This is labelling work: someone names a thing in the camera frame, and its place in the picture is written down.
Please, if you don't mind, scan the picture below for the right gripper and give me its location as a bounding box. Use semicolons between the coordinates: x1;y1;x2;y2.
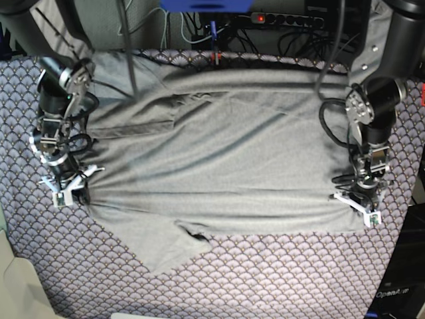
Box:
38;165;105;207

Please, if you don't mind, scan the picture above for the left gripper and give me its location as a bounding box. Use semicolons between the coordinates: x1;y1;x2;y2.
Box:
329;175;388;227

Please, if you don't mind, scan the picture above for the grey T-shirt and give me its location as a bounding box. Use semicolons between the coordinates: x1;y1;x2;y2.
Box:
82;53;364;274

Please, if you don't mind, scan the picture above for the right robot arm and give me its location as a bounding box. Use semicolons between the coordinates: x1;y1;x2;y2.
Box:
1;1;101;208

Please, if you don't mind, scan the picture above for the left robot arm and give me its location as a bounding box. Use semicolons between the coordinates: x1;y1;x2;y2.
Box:
319;1;424;227

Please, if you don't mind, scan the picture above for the fan-patterned tablecloth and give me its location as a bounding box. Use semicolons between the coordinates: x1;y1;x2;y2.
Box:
1;58;424;318

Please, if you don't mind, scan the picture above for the black OpenArm box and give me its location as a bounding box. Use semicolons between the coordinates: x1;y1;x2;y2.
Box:
365;204;424;318

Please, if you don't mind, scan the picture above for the beige chair at corner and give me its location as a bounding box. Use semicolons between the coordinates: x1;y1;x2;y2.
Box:
1;213;59;318

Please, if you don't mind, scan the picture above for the red clamp pad right edge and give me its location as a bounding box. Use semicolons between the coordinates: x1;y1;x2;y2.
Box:
421;83;425;106

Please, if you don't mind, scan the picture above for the blue clamp at left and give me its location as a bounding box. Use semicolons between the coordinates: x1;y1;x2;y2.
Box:
0;24;21;61

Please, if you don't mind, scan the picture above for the orange-tipped table clamp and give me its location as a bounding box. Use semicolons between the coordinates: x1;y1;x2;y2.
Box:
210;21;220;66

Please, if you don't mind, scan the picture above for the black power strip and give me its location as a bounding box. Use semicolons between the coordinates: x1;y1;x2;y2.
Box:
250;12;325;29

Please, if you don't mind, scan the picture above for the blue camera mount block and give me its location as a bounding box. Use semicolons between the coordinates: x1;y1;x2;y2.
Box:
161;0;252;13

